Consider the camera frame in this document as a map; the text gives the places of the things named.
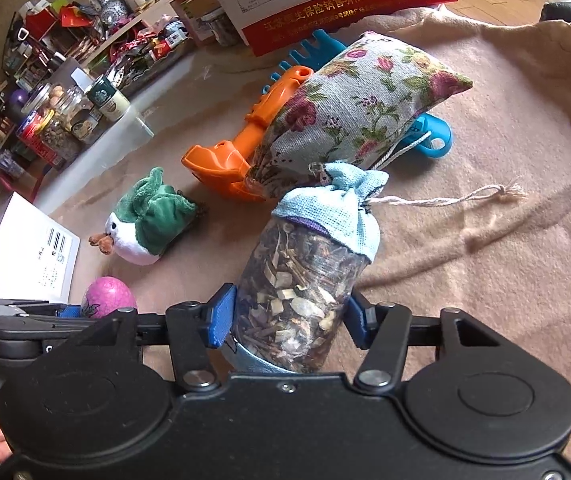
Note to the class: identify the green-hooded penguin plush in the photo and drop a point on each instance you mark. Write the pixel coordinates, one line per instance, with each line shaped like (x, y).
(155, 220)

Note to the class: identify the green-labelled can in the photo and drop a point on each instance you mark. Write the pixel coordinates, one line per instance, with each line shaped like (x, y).
(108, 97)

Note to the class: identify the blue and white vase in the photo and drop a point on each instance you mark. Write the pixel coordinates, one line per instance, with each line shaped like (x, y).
(110, 7)

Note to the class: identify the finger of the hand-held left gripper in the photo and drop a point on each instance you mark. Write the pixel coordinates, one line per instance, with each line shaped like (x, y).
(71, 311)
(25, 330)

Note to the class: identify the beige cloth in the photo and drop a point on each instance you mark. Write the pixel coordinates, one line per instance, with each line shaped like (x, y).
(515, 285)

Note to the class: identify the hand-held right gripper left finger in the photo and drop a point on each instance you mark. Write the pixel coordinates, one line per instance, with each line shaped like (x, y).
(220, 317)

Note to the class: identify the red tin can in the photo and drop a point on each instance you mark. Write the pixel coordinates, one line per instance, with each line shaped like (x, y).
(33, 135)

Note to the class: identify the blue-topped herb sachet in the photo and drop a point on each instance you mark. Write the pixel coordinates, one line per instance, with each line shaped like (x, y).
(295, 285)

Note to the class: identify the yellow-lidded seed jar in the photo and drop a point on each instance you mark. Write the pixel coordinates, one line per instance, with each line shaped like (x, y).
(60, 140)

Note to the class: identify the glass-lidded jar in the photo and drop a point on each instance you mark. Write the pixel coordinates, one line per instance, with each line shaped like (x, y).
(81, 122)

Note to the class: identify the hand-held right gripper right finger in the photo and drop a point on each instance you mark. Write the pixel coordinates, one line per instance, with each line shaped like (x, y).
(358, 320)

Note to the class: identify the pink toy egg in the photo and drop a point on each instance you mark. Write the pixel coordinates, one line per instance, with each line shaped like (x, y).
(110, 295)

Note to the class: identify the desk calendar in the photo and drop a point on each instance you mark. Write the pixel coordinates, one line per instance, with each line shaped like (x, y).
(290, 0)

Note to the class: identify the clip-top glass jar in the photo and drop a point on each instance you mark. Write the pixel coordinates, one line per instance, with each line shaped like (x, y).
(220, 25)

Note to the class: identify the white cardboard box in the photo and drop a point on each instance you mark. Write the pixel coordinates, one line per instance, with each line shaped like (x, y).
(20, 255)

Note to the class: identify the blue toy rake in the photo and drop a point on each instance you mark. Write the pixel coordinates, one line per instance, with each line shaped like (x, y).
(435, 137)

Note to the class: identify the orange toy hammer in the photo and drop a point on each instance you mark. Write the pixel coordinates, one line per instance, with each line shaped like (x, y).
(220, 160)

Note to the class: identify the purple ball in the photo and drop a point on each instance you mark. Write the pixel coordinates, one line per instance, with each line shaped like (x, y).
(18, 102)

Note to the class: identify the tray of snacks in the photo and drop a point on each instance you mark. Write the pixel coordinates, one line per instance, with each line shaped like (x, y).
(140, 55)

